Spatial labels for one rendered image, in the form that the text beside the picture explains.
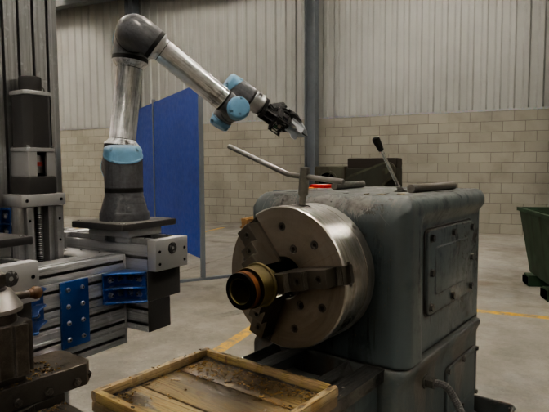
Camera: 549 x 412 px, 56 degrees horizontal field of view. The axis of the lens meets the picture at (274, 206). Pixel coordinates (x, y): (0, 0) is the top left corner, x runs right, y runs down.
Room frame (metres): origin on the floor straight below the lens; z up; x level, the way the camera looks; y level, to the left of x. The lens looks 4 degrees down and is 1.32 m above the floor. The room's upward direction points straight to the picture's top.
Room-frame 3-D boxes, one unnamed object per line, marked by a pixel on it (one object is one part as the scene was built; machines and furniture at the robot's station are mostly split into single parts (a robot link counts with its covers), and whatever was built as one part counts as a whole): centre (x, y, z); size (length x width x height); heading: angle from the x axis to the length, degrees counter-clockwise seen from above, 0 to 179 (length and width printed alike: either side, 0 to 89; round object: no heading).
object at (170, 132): (7.87, 1.80, 1.18); 4.12 x 0.80 x 2.35; 28
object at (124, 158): (1.62, 0.47, 1.33); 0.13 x 0.12 x 0.14; 21
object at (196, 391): (0.96, 0.11, 0.89); 0.36 x 0.30 x 0.04; 52
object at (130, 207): (1.61, 0.47, 1.21); 0.15 x 0.15 x 0.10
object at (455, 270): (1.49, -0.28, 1.06); 0.59 x 0.48 x 0.39; 142
